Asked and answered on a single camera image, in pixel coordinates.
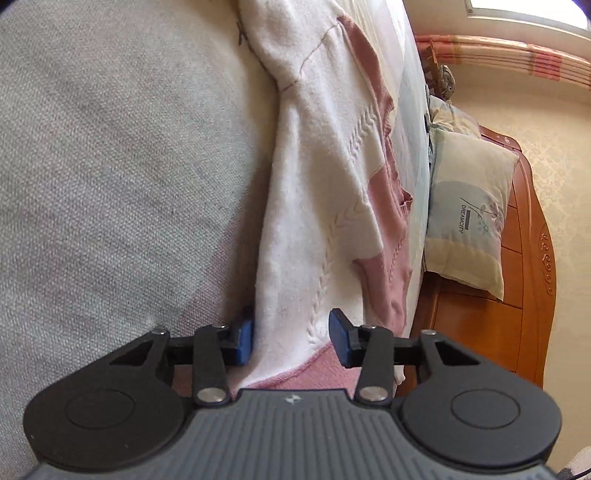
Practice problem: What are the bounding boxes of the pink striped curtain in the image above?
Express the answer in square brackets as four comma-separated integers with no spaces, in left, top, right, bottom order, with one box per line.
[414,34,591,90]

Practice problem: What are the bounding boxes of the large floral printed pillow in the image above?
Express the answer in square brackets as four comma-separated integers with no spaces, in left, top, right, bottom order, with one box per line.
[424,128,520,302]

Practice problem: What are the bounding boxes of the bed with pastel sheet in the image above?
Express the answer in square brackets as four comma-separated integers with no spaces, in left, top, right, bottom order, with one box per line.
[0,0,432,462]

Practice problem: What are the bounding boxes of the pale blue yellow pillow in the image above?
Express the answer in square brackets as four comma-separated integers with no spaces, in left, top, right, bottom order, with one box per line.
[427,95,481,139]

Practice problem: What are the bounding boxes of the wooden bed headboard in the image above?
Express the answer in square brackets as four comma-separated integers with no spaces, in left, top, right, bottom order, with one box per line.
[397,124,561,398]

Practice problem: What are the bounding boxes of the window with white frame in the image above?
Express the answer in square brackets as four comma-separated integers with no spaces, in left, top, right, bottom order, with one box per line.
[466,0,591,33]

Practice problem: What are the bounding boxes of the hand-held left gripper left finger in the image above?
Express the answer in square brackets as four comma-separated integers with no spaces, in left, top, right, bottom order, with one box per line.
[110,305,256,408]

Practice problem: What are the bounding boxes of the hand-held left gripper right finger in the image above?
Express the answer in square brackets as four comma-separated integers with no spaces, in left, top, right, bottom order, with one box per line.
[328,309,481,408]

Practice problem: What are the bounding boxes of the pink and white knit sweater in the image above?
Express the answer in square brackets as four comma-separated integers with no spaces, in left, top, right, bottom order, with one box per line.
[233,0,414,400]

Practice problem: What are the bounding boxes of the grey patterned cloth bundle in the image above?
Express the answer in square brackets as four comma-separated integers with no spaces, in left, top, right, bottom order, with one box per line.
[436,65,458,100]

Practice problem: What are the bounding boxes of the wooden nightstand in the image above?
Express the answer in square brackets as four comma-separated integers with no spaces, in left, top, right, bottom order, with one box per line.
[422,41,446,100]

